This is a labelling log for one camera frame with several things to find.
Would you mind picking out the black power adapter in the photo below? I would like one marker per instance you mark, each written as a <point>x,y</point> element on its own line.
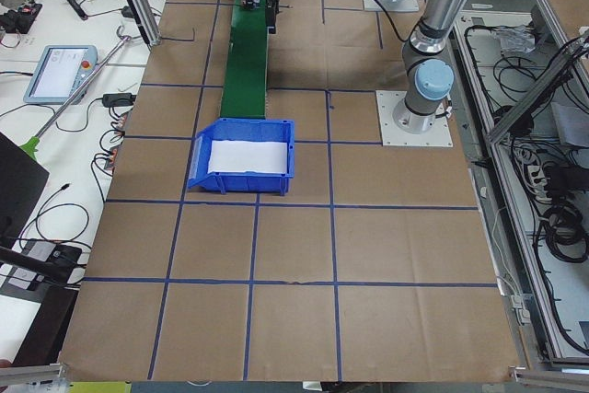
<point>112,100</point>

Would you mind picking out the green conveyor belt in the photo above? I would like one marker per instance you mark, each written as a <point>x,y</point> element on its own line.
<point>244,92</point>

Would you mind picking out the blue left plastic bin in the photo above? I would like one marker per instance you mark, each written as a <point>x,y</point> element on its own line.
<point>252,130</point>

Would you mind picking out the metal reacher tool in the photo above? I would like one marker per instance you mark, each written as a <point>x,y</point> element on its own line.
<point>30,146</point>

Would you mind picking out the teach pendant tablet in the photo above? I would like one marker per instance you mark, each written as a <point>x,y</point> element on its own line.
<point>60,71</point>

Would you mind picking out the white foam pad left bin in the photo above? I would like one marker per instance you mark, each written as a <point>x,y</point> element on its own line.
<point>243,156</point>

